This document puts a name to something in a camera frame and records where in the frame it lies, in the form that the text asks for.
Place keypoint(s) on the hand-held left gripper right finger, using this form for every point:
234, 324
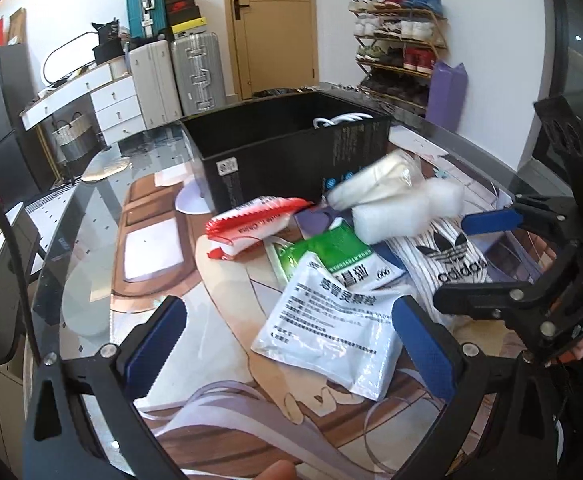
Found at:
421, 350

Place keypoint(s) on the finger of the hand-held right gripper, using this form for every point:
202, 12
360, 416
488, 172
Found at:
476, 300
491, 221

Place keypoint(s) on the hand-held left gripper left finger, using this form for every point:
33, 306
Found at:
156, 345

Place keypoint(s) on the white foam piece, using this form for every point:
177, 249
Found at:
396, 220

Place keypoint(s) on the clear bag with white roll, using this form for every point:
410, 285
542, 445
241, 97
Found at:
376, 175

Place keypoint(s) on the green white packet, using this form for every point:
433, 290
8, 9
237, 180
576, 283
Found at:
341, 250

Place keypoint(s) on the black cardboard box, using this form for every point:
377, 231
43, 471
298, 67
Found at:
271, 160

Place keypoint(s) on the person's right hand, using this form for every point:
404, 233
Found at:
579, 351

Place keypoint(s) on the person's left hand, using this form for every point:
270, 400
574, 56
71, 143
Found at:
274, 472

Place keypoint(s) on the white striped cloth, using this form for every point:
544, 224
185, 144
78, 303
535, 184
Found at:
421, 260

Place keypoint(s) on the white medicine packet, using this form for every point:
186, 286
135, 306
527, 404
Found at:
321, 325

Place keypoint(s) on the purple bag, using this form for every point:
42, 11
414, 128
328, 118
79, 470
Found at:
446, 100

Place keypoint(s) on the clear green plastic packet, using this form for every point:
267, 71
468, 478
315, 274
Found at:
281, 262

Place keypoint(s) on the red white packet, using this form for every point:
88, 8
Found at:
251, 225

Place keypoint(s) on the purple cloth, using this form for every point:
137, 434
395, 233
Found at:
311, 220

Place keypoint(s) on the shoe rack with shoes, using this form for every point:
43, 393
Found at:
416, 57

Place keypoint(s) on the wooden shoe rack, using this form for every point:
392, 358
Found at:
424, 12

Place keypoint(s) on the woven basket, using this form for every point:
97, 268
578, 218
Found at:
76, 140

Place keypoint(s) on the white dresser desk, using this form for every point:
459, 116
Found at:
116, 105

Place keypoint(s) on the white suitcase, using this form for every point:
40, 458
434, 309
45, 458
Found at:
156, 80

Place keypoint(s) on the black refrigerator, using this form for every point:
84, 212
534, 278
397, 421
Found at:
11, 110

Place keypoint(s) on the silver suitcase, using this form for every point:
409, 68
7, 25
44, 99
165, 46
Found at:
196, 70

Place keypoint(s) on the wooden door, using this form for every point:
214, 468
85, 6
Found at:
276, 35

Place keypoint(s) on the oval mirror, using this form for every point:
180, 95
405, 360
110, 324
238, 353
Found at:
71, 55

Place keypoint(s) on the black bag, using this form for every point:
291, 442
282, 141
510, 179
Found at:
106, 45

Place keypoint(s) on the black shoe box red logo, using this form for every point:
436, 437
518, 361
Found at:
184, 9

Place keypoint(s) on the teal suitcase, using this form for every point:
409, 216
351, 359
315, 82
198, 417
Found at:
139, 5

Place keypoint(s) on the open cardboard box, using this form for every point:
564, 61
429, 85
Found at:
17, 25

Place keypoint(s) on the red folded item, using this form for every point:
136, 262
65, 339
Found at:
0, 30

